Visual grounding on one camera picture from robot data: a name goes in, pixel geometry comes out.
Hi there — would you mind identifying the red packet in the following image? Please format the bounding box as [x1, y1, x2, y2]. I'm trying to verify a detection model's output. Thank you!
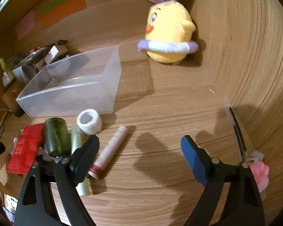
[6, 123, 44, 174]

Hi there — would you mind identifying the white tape roll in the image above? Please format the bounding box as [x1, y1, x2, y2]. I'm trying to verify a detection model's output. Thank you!
[77, 109, 103, 135]

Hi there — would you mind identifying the black pen in sleeve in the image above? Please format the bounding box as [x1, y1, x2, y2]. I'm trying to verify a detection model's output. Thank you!
[223, 96, 247, 162]

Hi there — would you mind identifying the stack of books and papers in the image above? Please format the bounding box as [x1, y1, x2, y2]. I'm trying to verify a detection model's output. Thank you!
[13, 40, 68, 85]

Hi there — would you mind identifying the yellow green spray bottle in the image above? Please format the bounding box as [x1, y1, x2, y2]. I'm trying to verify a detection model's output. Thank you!
[0, 57, 16, 81]

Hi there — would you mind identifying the clear plastic storage bin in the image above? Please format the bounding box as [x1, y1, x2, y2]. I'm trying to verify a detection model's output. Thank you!
[16, 45, 122, 119]

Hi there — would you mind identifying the yellow chick plush toy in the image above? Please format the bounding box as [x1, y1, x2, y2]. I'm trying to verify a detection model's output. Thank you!
[137, 0, 199, 64]

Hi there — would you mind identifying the pink lip balm tube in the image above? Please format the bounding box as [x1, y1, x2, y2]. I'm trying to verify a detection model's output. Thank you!
[88, 125, 129, 179]

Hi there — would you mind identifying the small white cardboard box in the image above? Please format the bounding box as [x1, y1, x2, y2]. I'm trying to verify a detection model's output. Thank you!
[44, 45, 68, 65]

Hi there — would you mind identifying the dark green pump bottle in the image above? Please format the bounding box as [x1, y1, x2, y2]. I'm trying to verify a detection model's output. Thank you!
[44, 117, 71, 157]

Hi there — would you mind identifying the green sticky note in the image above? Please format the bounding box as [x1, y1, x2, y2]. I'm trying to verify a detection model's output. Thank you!
[41, 0, 68, 14]

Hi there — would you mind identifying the pink sticky note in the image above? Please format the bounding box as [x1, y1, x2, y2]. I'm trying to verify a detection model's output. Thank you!
[15, 11, 36, 39]

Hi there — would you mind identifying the pale green cream tube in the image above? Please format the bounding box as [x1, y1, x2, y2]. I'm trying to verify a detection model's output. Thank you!
[71, 126, 91, 196]

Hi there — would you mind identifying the pink paw keychain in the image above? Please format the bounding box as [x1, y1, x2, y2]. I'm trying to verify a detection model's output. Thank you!
[246, 150, 269, 193]

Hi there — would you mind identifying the orange sticky note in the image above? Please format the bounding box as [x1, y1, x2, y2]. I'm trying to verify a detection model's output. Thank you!
[40, 0, 87, 27]

